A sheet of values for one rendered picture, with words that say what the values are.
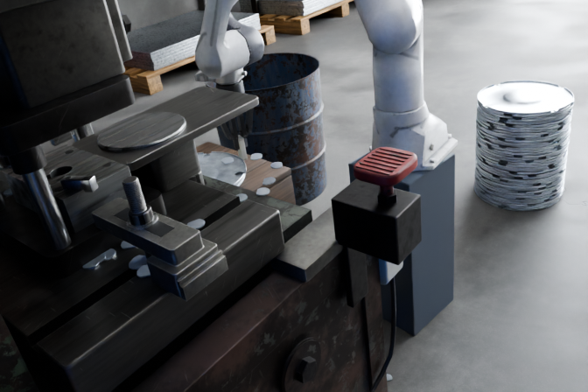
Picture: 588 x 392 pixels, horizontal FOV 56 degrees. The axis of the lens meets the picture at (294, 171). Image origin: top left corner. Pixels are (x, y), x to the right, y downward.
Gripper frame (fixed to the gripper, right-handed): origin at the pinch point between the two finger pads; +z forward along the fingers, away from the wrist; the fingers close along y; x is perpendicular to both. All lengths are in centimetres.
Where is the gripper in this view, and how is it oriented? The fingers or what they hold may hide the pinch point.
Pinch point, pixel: (241, 148)
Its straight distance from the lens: 160.1
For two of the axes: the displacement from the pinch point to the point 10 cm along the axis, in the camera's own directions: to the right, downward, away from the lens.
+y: 8.8, -3.2, 3.6
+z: 1.2, 8.8, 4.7
